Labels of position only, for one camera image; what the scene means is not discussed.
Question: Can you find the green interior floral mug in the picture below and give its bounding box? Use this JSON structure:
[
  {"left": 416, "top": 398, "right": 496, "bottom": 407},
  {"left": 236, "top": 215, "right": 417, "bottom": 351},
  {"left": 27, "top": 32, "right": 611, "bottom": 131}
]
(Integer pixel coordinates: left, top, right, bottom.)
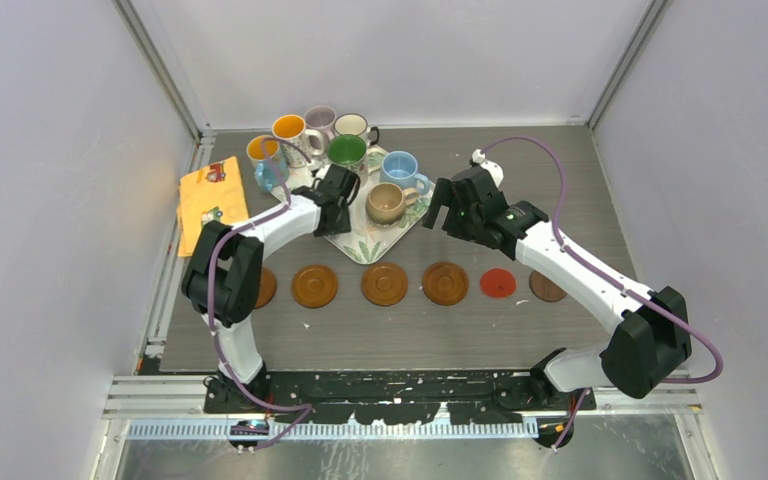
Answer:
[{"left": 326, "top": 134, "right": 385, "bottom": 174}]

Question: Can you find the leaf pattern serving tray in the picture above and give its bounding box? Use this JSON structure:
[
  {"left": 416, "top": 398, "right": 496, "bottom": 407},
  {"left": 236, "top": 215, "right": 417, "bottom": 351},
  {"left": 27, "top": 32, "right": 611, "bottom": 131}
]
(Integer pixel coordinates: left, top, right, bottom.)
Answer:
[{"left": 271, "top": 146, "right": 441, "bottom": 266}]

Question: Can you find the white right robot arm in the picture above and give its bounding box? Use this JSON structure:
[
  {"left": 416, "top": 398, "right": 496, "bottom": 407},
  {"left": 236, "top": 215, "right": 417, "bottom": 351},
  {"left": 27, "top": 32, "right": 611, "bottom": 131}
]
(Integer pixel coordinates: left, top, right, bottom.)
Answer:
[{"left": 423, "top": 166, "right": 692, "bottom": 410}]

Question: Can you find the brown wooden ringed coaster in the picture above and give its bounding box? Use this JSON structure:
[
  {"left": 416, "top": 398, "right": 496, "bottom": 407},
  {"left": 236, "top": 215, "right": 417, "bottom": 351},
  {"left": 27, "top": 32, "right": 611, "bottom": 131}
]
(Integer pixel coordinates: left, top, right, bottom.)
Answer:
[{"left": 361, "top": 262, "right": 409, "bottom": 307}]

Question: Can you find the orange interior patterned mug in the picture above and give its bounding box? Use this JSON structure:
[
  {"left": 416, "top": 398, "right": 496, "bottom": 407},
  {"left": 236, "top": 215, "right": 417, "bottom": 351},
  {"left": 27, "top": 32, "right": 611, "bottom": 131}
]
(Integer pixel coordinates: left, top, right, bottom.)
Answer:
[{"left": 271, "top": 114, "right": 325, "bottom": 168}]

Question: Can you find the lilac mug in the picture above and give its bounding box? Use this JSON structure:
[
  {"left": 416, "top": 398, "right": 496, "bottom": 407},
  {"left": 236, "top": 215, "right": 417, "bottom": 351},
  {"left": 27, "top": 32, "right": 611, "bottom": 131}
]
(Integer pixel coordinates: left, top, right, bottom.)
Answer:
[{"left": 303, "top": 105, "right": 338, "bottom": 141}]

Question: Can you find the yellow printed cloth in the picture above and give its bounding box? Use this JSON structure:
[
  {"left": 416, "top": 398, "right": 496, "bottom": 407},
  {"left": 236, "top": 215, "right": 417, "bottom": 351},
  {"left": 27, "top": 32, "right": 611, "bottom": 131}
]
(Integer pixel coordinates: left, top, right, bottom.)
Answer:
[{"left": 177, "top": 156, "right": 249, "bottom": 257}]

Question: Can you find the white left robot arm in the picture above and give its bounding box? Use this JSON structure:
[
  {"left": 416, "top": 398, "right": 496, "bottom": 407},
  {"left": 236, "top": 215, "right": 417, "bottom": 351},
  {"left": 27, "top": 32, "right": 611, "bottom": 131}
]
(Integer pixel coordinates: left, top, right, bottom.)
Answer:
[{"left": 181, "top": 165, "right": 360, "bottom": 413}]

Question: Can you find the beige speckled ceramic mug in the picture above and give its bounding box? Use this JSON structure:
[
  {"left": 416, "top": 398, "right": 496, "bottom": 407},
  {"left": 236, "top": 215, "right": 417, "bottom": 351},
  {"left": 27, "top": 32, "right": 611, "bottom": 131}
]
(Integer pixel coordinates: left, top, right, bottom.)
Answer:
[{"left": 365, "top": 183, "right": 420, "bottom": 226}]

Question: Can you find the light blue mug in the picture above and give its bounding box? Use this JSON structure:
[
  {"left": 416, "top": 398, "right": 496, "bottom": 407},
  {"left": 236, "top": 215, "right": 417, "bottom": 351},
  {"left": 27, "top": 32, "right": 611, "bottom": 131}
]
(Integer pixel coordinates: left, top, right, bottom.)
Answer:
[{"left": 379, "top": 151, "right": 432, "bottom": 195}]

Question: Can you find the white mug black handle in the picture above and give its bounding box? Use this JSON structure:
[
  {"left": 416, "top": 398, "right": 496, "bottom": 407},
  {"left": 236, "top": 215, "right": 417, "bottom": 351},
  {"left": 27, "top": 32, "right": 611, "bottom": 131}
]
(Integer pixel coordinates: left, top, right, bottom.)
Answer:
[{"left": 334, "top": 113, "right": 380, "bottom": 146}]

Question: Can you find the red round coaster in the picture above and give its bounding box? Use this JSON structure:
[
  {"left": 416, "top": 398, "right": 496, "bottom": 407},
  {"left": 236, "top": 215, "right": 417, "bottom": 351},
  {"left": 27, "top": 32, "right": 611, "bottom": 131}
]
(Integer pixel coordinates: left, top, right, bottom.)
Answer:
[{"left": 479, "top": 268, "right": 517, "bottom": 299}]

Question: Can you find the orange interior blue mug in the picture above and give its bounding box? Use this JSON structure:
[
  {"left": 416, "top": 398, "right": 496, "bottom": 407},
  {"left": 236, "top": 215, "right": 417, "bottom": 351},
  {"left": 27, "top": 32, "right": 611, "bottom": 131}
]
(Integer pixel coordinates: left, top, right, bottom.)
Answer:
[{"left": 246, "top": 135, "right": 289, "bottom": 193}]

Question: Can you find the aluminium front rail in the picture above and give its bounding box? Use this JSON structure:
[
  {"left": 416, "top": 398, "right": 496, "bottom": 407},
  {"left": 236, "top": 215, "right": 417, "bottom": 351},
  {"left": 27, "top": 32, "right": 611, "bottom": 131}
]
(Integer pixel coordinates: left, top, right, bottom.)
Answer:
[{"left": 102, "top": 370, "right": 703, "bottom": 442}]

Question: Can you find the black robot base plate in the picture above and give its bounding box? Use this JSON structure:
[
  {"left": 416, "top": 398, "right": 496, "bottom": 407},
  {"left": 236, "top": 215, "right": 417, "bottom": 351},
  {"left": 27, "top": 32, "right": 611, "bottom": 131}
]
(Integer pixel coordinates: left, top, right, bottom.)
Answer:
[{"left": 203, "top": 370, "right": 596, "bottom": 425}]

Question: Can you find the dark walnut wooden coaster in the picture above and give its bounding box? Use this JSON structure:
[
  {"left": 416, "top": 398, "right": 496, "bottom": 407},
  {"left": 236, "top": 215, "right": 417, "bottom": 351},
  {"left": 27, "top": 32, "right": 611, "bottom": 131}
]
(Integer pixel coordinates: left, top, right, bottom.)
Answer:
[{"left": 529, "top": 270, "right": 567, "bottom": 303}]

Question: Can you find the brown coaster under left arm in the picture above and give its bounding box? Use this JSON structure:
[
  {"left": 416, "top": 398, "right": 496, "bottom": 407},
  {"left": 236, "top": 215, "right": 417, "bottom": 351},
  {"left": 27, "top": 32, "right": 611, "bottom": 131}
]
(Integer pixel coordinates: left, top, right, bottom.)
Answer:
[{"left": 254, "top": 267, "right": 277, "bottom": 309}]

